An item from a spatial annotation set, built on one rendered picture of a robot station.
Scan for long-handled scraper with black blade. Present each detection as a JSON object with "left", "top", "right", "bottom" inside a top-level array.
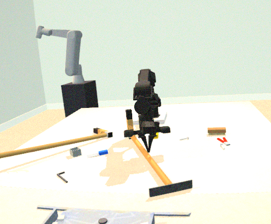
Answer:
[{"left": 126, "top": 109, "right": 193, "bottom": 197}]

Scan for red-handled pliers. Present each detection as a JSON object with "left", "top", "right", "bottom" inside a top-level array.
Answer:
[{"left": 217, "top": 137, "right": 230, "bottom": 146}]

